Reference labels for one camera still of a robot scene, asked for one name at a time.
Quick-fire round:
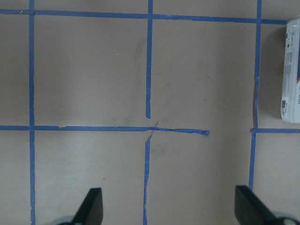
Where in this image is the white tennis ball can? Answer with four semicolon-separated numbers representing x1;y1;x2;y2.
281;17;300;124

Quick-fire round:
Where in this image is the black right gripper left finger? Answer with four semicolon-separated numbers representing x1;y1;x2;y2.
71;187;104;225

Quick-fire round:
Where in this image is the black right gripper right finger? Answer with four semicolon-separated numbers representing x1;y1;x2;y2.
234;186;284;225

